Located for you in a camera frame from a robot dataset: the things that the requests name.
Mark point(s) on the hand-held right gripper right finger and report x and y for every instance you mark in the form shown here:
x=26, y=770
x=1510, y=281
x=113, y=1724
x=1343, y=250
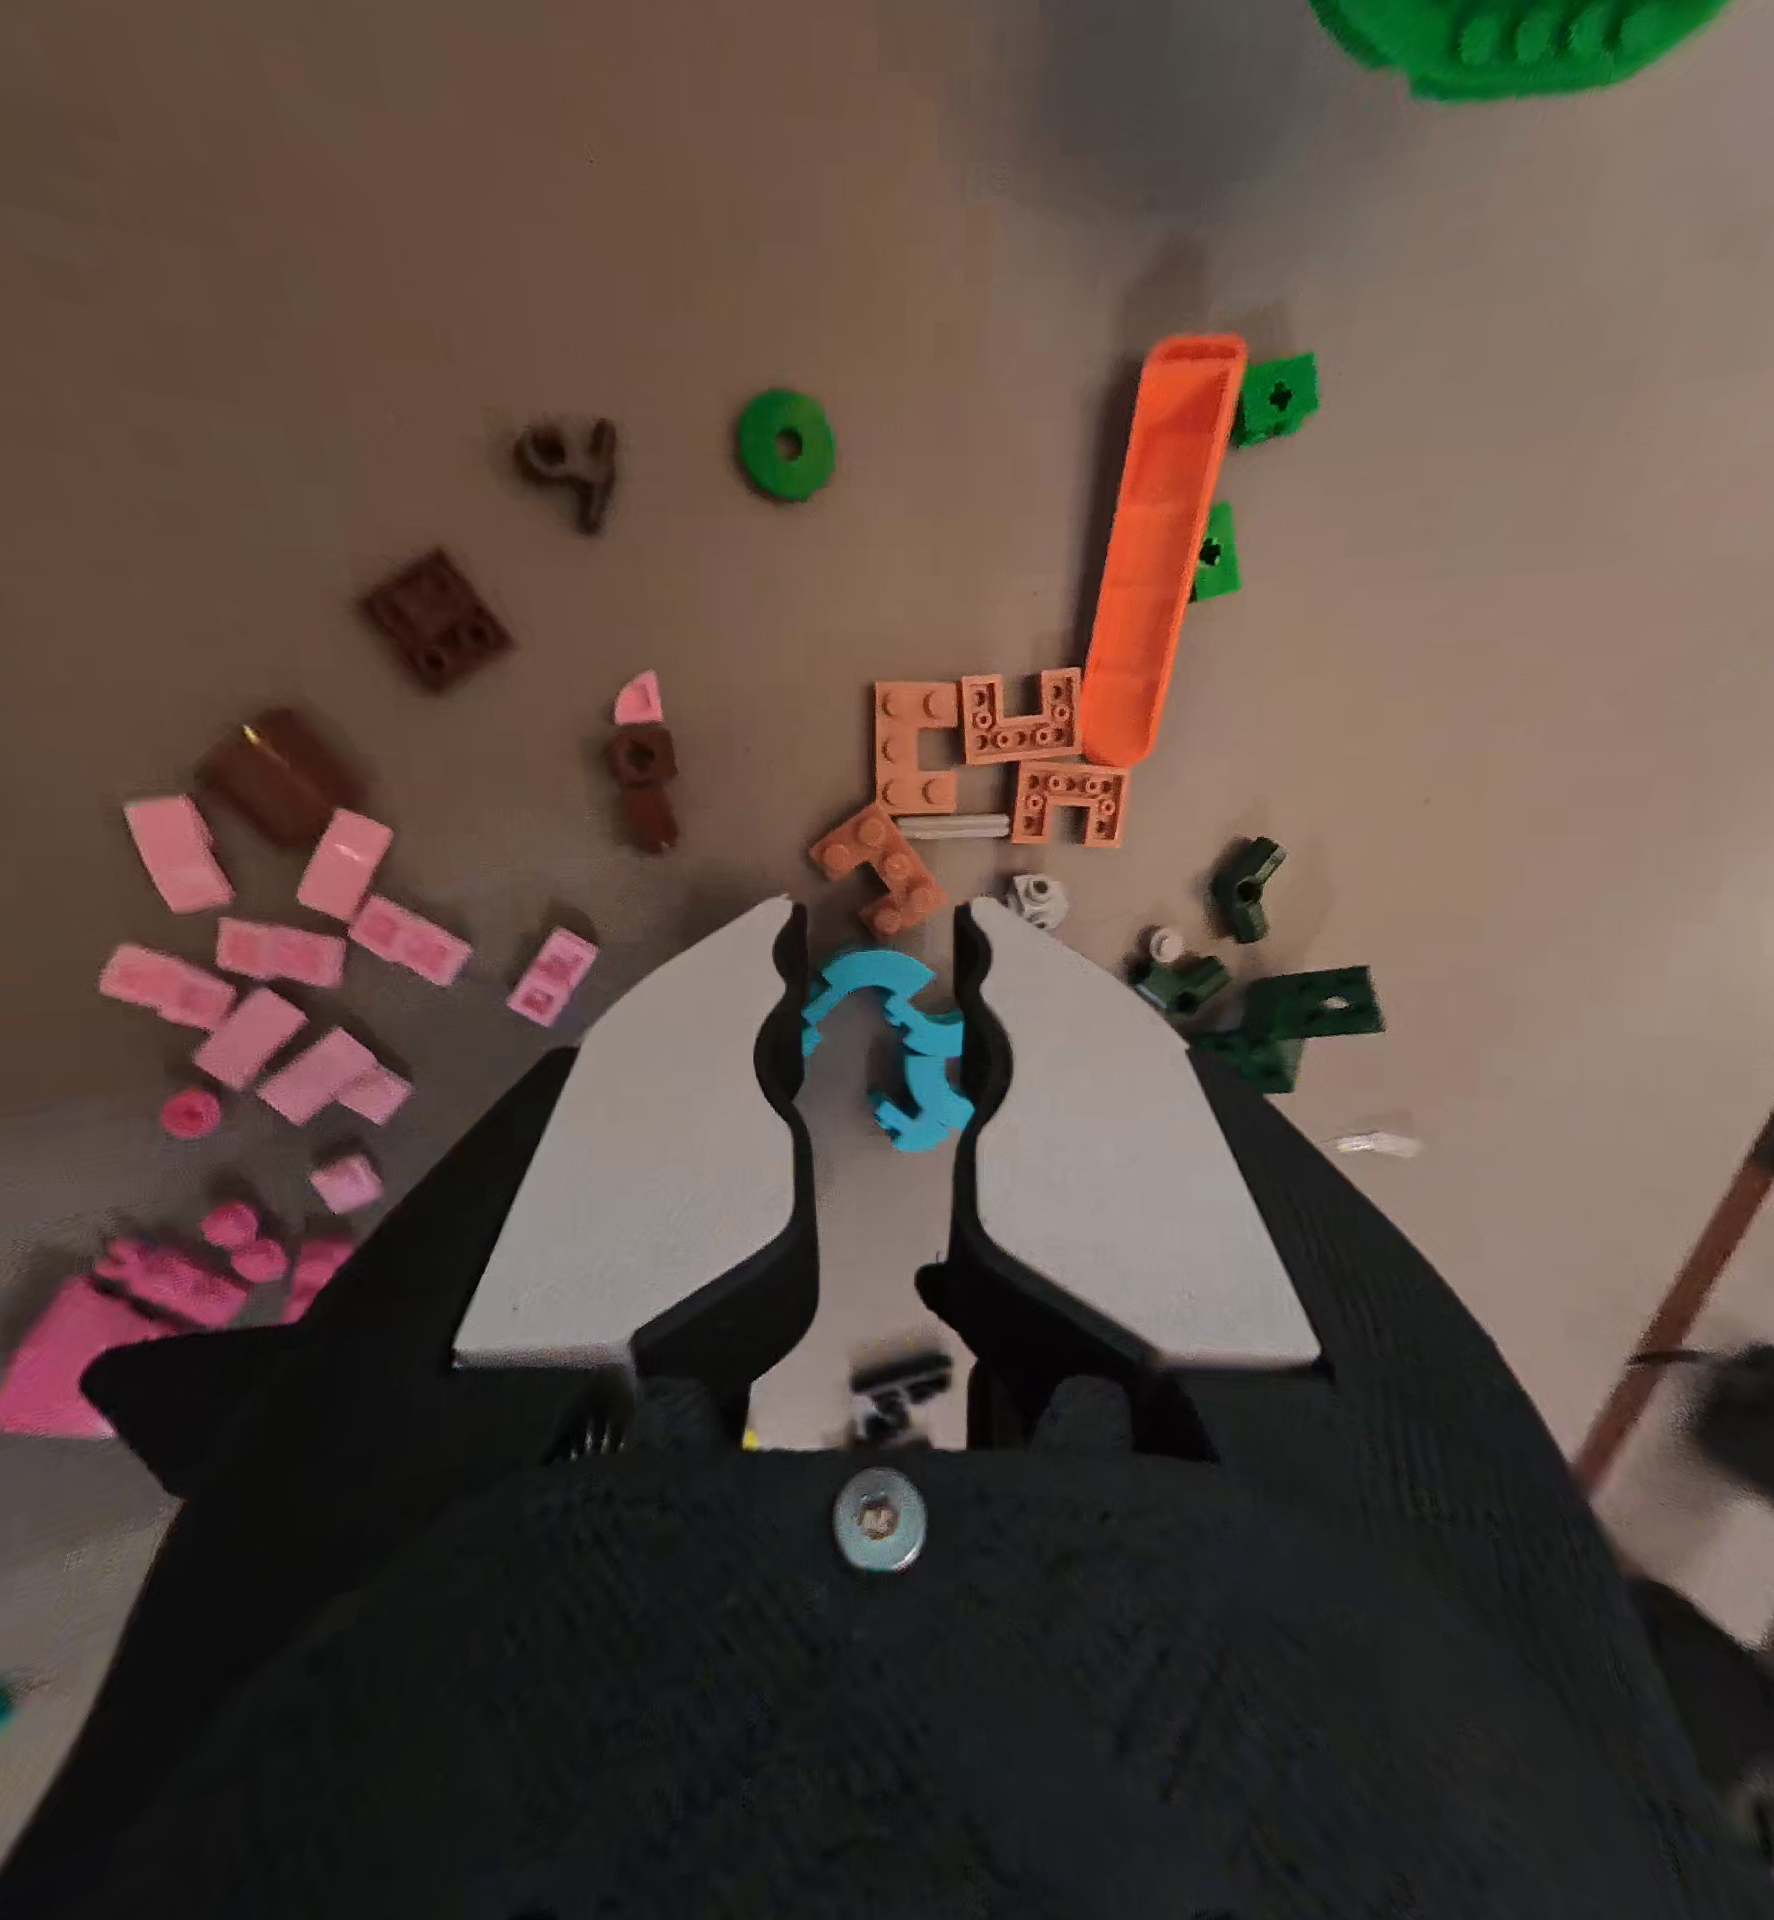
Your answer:
x=1127, y=1185

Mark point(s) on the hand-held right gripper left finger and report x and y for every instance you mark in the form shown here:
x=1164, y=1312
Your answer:
x=647, y=1171

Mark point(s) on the blue lego arch piece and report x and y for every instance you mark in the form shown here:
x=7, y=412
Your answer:
x=866, y=975
x=929, y=1117

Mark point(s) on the green and pink lego build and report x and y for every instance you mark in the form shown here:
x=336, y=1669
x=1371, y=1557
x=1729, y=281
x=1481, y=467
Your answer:
x=1503, y=38

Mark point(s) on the dark green lego elbow piece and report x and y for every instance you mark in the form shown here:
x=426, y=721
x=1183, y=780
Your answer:
x=1247, y=887

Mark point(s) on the small dark green lego piece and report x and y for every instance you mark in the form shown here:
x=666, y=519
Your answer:
x=1180, y=983

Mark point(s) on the small grey lego stud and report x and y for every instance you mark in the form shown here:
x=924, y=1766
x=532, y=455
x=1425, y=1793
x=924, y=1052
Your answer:
x=1166, y=946

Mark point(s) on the large dark green lego piece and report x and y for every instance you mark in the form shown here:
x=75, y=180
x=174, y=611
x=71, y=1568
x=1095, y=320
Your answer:
x=1307, y=1012

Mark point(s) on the clear lego piece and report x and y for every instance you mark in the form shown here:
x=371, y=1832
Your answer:
x=1380, y=1143

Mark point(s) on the black lego piece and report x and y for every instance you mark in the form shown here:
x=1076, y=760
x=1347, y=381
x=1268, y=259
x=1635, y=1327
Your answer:
x=903, y=1377

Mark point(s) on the small grey lego piece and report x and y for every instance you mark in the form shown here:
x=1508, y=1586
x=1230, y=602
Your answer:
x=1037, y=901

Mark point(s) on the small brown lego piece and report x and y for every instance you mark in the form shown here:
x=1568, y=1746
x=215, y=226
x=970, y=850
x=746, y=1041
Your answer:
x=642, y=773

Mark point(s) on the white lego bar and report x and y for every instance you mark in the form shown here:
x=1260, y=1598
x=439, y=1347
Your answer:
x=956, y=827

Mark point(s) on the pile of pink lego pieces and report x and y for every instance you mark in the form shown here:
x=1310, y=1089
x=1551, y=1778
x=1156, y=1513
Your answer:
x=280, y=950

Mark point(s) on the pink quarter round lego tile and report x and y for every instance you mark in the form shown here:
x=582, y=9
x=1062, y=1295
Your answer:
x=641, y=700

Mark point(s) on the brown lego slope brick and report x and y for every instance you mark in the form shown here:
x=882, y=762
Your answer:
x=280, y=773

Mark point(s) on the brown square lego plate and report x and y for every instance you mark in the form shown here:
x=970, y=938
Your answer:
x=439, y=618

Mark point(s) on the orange lego brick separator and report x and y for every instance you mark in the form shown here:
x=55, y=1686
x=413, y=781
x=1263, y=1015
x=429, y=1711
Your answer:
x=1166, y=570

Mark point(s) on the bright green lego brick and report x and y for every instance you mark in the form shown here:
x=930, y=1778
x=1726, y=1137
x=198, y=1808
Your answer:
x=1278, y=397
x=1216, y=552

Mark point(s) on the brown lego branch piece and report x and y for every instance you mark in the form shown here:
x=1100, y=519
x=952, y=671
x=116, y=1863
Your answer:
x=588, y=481

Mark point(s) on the brown wooden table leg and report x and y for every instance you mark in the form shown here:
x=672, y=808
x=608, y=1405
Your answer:
x=1697, y=1274

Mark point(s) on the black blurred object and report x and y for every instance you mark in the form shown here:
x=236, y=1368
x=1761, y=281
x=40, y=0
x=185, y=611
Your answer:
x=1764, y=1440

